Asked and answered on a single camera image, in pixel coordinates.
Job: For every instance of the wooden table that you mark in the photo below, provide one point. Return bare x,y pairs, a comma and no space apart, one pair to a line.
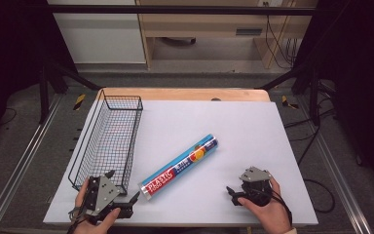
175,94

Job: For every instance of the black metal stand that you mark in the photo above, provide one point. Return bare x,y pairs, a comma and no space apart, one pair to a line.
314,97
44,94

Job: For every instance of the yellow black tape strip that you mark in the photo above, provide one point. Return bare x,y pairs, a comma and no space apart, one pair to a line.
286,101
79,101

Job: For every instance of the aluminium floor rail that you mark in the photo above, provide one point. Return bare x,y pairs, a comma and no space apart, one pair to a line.
334,169
22,156

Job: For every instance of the person's left hand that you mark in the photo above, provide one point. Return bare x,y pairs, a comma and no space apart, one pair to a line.
92,226

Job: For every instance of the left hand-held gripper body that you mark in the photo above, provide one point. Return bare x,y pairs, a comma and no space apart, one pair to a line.
105,191

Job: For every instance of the white cabinet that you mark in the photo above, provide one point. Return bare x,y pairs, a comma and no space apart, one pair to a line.
104,35

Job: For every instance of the person's right hand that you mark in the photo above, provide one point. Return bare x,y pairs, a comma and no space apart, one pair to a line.
271,217

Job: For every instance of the white table mat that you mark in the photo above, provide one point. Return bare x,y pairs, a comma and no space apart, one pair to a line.
240,136

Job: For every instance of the black curtain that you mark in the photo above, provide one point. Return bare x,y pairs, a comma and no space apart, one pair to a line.
360,81
9,65

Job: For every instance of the wooden desk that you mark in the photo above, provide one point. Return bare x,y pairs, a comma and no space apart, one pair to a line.
207,22

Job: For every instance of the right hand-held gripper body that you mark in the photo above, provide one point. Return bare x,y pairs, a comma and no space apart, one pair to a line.
256,187

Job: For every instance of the black horizontal bar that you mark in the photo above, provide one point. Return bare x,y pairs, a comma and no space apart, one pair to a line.
175,10

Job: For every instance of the blue plastic wrap box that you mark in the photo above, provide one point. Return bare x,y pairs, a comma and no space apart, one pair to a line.
178,167

